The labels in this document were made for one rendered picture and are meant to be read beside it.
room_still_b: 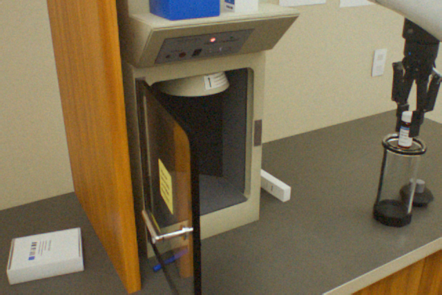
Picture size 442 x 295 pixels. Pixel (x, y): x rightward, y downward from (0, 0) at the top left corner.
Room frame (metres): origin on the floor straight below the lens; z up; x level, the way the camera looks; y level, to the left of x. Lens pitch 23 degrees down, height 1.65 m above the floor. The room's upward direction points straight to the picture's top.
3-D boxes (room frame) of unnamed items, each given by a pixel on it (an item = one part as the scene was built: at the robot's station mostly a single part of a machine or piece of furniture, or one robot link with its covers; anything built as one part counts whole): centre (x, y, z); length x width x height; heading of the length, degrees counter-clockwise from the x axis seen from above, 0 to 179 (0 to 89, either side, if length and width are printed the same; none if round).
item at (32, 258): (0.85, 0.41, 0.96); 0.16 x 0.12 x 0.04; 108
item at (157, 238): (0.63, 0.10, 1.20); 0.10 x 0.05 x 0.03; 23
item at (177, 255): (0.71, 0.10, 1.19); 0.30 x 0.01 x 0.40; 23
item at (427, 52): (1.03, -0.47, 1.38); 0.08 x 0.07 x 0.09; 30
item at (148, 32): (0.89, 0.00, 1.46); 0.32 x 0.11 x 0.10; 120
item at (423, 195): (1.11, -0.57, 0.97); 0.09 x 0.09 x 0.07
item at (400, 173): (1.03, -0.47, 1.06); 0.11 x 0.11 x 0.21
